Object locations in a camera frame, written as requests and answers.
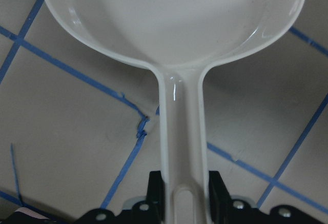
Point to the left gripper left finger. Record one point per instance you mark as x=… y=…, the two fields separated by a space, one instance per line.
x=155 y=196

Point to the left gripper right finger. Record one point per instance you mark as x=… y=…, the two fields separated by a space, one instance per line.
x=220 y=200

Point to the beige plastic dustpan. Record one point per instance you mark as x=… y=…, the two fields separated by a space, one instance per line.
x=179 y=41

